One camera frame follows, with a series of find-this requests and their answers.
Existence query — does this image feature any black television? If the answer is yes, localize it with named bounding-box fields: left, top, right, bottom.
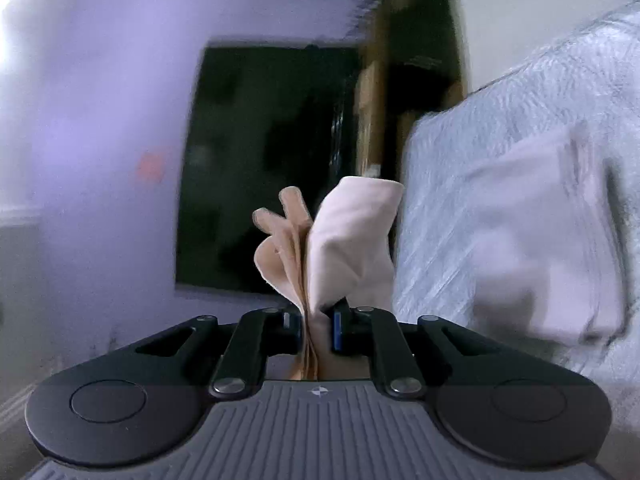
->
left=176, top=42, right=361, bottom=295

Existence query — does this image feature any silver quilted bed cover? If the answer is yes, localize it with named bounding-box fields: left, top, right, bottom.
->
left=393, top=3, right=639, bottom=479

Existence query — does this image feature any beige pink garment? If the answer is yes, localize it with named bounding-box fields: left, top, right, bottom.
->
left=253, top=124, right=626, bottom=380

